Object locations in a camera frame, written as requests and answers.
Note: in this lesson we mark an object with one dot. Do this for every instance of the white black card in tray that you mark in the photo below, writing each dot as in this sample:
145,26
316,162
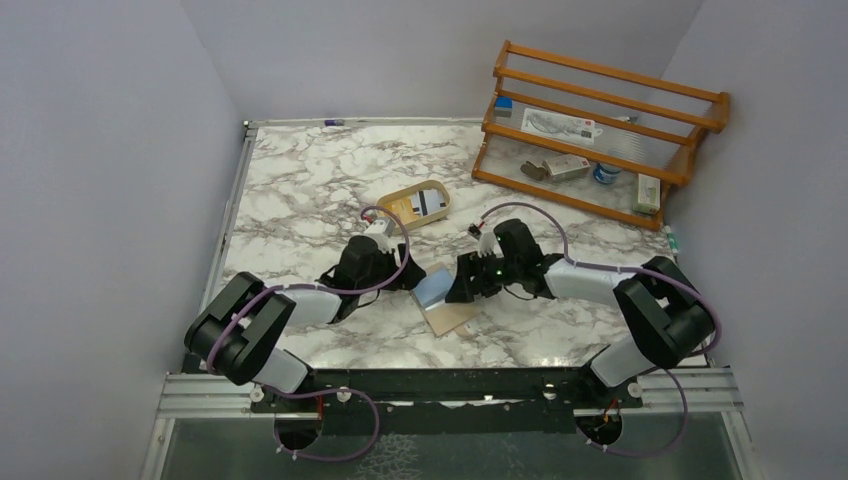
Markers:
428,201

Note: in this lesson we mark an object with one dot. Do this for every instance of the clear packet with red label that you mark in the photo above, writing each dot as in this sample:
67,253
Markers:
561,127

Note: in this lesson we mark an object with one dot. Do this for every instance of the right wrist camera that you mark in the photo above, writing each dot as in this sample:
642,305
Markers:
485,237

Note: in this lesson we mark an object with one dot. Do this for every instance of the green white tube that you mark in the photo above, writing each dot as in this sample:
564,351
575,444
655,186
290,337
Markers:
672,241

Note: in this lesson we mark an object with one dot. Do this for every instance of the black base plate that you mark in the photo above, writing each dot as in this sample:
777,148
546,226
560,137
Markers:
360,402

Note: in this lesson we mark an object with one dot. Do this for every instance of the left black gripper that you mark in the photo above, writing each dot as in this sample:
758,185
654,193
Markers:
407,279

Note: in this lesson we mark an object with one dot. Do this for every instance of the wooden shelf rack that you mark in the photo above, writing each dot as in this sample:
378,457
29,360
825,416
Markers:
601,139

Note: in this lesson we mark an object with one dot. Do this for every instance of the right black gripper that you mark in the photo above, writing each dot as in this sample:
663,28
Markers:
463,288

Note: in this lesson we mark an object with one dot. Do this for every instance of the blue white bottle cap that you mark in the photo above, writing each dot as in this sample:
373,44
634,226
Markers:
606,174

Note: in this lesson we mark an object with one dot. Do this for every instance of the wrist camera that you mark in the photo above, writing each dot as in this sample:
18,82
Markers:
485,237
380,231

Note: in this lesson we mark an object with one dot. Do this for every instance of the beige oval tray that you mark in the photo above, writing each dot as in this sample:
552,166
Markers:
404,193

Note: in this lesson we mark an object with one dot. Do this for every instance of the brown small object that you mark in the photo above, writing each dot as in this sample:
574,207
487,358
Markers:
537,173

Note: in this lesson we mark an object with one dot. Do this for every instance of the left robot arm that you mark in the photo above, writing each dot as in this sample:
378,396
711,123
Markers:
236,335

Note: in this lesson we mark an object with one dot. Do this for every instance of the blue white small box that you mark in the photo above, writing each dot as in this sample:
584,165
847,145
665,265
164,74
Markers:
503,107

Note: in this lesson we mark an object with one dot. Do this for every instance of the grey box with red label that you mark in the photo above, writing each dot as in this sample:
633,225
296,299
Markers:
565,167

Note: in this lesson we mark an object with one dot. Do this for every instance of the orange card in tray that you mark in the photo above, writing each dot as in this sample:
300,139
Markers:
403,210

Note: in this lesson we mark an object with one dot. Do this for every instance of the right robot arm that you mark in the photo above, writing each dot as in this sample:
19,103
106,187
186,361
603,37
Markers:
665,317

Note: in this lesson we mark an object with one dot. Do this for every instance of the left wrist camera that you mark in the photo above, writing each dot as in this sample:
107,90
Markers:
380,231

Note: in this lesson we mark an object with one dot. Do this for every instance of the green white small box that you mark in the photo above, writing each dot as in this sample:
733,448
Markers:
647,195

